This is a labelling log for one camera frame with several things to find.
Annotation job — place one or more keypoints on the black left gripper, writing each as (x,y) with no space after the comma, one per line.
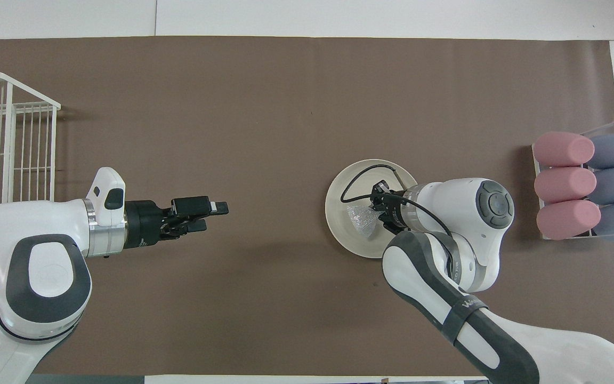
(144,224)

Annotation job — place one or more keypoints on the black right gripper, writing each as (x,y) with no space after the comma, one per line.
(392,210)

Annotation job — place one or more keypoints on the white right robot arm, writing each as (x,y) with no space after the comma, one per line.
(467,213)

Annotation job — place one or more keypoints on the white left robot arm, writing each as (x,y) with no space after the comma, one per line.
(24,224)

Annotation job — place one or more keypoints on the round cream plate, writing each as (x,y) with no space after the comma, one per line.
(334,216)

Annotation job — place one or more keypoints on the brown table mat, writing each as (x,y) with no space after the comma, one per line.
(285,106)

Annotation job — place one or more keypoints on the pink plastic cup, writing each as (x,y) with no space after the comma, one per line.
(565,220)
(563,185)
(560,149)

